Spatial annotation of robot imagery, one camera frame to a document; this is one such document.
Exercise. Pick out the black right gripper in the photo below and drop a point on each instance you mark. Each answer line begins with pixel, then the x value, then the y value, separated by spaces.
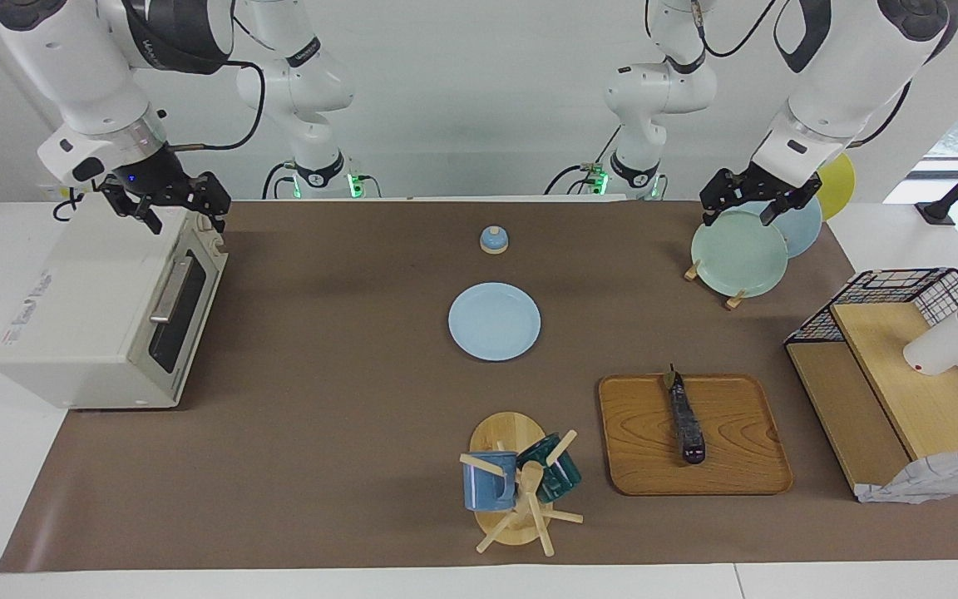
pixel 155 181

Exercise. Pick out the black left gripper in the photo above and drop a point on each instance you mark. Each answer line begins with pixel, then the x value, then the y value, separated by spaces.
pixel 749 185

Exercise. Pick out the dark purple eggplant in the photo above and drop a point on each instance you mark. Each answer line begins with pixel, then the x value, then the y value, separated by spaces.
pixel 685 420

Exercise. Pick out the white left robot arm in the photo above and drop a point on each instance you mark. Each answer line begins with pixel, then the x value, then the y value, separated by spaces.
pixel 845 75

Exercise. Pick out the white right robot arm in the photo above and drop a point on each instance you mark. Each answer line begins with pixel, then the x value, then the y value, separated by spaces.
pixel 80 66

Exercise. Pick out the white toaster oven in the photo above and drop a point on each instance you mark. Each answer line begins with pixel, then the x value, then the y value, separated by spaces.
pixel 80 316

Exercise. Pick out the pale green plate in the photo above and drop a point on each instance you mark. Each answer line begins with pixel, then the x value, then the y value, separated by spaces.
pixel 737 254

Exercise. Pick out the light blue racked plate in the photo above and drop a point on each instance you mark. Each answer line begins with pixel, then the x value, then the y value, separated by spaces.
pixel 803 233

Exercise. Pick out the wooden plate rack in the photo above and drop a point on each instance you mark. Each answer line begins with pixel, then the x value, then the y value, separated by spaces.
pixel 733 301

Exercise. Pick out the yellow plate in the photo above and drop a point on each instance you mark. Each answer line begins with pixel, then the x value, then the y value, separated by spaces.
pixel 838 183

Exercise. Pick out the brown table mat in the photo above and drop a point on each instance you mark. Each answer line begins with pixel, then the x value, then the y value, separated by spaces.
pixel 346 374

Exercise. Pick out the wooden serving tray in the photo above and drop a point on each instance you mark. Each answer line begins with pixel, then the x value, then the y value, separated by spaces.
pixel 737 449

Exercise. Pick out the white cup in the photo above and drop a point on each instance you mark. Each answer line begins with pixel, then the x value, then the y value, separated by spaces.
pixel 940 345

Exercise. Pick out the small blue white bell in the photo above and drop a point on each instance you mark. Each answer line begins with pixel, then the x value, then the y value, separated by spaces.
pixel 494 241

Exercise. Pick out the wooden shelf box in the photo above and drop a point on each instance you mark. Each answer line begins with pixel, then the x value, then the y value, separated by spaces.
pixel 928 408

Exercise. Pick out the dark green mug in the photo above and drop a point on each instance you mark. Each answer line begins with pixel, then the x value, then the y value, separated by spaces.
pixel 562 478

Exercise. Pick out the wooden mug tree stand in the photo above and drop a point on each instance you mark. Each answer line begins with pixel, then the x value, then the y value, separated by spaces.
pixel 506 433

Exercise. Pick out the grey checked cloth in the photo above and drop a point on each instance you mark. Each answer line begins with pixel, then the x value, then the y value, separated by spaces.
pixel 920 478

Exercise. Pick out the blue mug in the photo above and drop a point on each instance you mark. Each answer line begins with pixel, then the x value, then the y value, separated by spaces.
pixel 483 487

